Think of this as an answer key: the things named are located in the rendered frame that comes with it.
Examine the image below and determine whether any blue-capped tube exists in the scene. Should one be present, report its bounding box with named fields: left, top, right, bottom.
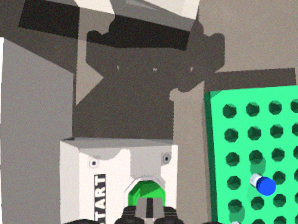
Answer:
left=250, top=173, right=276, bottom=196

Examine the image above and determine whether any green tube rack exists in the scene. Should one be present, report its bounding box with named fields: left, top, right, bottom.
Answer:
left=204, top=86, right=298, bottom=224

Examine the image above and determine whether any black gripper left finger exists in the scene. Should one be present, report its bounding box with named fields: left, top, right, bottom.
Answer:
left=64, top=197, right=150, bottom=224

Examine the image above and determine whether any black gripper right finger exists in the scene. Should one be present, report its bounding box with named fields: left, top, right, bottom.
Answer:
left=149, top=198, right=224, bottom=224

